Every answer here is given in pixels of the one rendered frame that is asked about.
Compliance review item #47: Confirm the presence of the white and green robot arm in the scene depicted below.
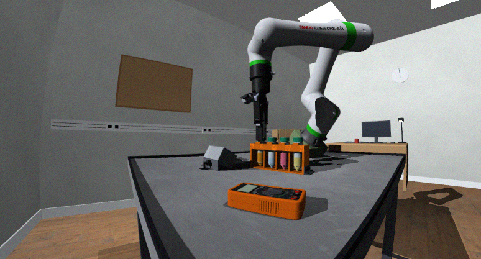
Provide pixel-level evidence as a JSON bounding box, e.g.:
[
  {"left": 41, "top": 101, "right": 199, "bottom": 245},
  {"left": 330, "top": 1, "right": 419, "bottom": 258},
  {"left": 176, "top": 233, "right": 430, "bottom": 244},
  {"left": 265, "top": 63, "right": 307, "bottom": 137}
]
[{"left": 247, "top": 18, "right": 374, "bottom": 147}]

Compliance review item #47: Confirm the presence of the orange digital multimeter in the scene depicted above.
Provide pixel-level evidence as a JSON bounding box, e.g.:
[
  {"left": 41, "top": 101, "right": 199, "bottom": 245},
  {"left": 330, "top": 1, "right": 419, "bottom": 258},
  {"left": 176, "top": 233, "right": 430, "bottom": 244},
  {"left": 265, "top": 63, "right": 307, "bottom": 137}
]
[{"left": 228, "top": 183, "right": 306, "bottom": 220}]

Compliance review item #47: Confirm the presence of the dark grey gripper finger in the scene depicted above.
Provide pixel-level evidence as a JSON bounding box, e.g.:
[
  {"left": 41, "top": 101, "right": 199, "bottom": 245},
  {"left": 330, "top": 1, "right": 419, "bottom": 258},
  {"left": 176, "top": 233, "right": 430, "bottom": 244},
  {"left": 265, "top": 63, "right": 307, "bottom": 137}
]
[
  {"left": 262, "top": 98, "right": 268, "bottom": 140},
  {"left": 252, "top": 94, "right": 265, "bottom": 141}
]

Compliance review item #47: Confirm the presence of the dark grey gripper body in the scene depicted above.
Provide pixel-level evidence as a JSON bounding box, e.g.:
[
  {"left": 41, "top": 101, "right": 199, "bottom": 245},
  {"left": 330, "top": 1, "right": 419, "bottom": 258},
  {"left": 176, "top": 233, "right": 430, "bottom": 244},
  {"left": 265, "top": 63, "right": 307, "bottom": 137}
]
[{"left": 252, "top": 78, "right": 270, "bottom": 104}]

